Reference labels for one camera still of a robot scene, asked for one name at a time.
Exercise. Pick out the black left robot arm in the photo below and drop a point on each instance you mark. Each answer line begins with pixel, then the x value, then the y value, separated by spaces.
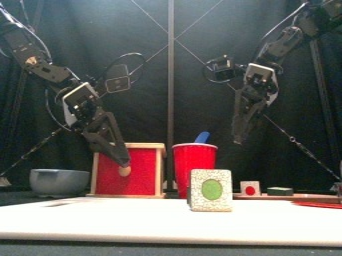
pixel 41 68

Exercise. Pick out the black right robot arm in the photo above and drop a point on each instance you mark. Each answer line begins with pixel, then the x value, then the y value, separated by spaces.
pixel 291 36

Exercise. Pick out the toy sushi piece red centre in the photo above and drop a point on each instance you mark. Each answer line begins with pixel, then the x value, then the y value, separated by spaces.
pixel 250 188

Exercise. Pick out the toy sushi roll green centre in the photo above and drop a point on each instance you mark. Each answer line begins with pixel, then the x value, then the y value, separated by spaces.
pixel 211 190

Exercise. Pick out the white cutting board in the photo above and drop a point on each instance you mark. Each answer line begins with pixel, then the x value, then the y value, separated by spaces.
pixel 171 221

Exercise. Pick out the wooden board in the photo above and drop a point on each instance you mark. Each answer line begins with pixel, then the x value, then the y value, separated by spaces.
pixel 289 197

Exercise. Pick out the red plate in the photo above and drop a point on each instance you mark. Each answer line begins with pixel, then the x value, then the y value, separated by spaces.
pixel 319 204

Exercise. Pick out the round wooden knob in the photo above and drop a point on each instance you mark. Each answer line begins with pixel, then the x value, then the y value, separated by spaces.
pixel 124 171

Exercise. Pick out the red wooden framed box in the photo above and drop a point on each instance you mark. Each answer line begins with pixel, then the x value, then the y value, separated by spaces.
pixel 142 173

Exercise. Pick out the grey bowl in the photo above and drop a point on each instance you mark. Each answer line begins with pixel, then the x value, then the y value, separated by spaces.
pixel 59 182

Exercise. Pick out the diagonal black brace rod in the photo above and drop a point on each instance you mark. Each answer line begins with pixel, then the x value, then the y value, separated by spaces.
pixel 31 151
pixel 307 151

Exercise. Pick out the red plastic cup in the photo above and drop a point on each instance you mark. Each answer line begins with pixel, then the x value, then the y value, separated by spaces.
pixel 194 165

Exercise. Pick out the dark green toy block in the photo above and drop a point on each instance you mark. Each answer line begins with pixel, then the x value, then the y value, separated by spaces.
pixel 279 191

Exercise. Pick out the vertical metal frame pole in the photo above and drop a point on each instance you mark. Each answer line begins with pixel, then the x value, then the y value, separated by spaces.
pixel 170 100

